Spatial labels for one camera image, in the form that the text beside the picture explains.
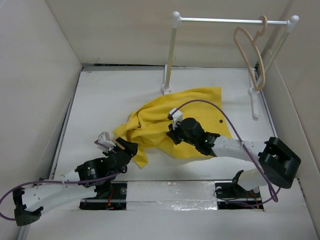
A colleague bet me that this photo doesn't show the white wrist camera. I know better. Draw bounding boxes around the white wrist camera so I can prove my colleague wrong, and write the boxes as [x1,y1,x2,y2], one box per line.
[96,131,116,152]
[168,108,183,129]

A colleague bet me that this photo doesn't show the white clothes rack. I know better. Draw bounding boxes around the white clothes rack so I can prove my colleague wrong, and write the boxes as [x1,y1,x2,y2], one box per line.
[160,11,300,119]

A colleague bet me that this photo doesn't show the yellow trousers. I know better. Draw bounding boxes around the yellow trousers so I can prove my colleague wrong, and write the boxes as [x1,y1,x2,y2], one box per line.
[112,86,233,170]

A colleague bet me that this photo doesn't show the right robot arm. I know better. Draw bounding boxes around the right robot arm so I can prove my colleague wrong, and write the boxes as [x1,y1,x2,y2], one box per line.
[167,117,301,197]

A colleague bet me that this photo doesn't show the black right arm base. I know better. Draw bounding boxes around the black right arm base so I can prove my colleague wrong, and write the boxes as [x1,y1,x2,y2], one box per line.
[213,170,264,210]

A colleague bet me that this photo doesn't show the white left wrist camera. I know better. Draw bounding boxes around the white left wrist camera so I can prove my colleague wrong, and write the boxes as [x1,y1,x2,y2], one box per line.
[96,131,116,152]

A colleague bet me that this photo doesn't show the beige plastic hanger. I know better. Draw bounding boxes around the beige plastic hanger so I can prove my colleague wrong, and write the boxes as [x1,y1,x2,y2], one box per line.
[233,15,269,91]

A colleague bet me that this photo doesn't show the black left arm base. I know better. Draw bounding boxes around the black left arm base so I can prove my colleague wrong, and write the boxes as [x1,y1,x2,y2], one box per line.
[79,181,128,211]

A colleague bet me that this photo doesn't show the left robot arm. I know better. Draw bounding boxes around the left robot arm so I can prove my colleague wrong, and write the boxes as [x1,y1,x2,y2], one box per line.
[12,132,138,227]

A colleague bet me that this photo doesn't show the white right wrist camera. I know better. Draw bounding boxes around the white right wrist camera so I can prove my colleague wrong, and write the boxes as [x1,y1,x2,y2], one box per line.
[168,108,183,129]

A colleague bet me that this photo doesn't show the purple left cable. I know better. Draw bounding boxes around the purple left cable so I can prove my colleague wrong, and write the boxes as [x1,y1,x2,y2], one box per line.
[0,139,121,221]

